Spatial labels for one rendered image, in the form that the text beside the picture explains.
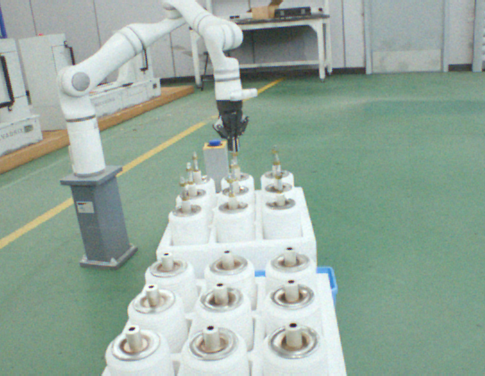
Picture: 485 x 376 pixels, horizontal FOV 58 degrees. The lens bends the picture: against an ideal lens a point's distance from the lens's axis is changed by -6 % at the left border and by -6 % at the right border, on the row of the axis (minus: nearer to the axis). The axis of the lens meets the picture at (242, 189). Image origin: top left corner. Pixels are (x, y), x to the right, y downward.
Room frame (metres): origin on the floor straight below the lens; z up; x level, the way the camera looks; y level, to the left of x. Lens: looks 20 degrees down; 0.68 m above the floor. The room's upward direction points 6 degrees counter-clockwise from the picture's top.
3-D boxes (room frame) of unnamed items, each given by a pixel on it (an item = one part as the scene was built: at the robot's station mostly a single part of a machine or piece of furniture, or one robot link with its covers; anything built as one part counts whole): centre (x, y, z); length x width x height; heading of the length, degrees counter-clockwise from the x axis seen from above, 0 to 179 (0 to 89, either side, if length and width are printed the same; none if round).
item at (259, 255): (1.20, 0.02, 0.09); 0.39 x 0.39 x 0.18; 86
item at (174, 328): (0.68, 0.17, 0.16); 0.10 x 0.10 x 0.18
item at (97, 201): (1.36, 0.46, 0.15); 0.15 x 0.15 x 0.30; 70
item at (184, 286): (0.79, 0.16, 0.16); 0.10 x 0.10 x 0.18
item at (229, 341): (0.55, 0.07, 0.25); 0.08 x 0.08 x 0.01
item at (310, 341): (0.54, -0.05, 0.25); 0.08 x 0.08 x 0.01
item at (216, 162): (1.49, 0.08, 0.16); 0.07 x 0.07 x 0.31; 86
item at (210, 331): (0.55, 0.07, 0.26); 0.02 x 0.02 x 0.03
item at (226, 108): (1.31, 0.01, 0.45); 0.08 x 0.08 x 0.09
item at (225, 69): (1.31, 0.02, 0.62); 0.09 x 0.07 x 0.15; 119
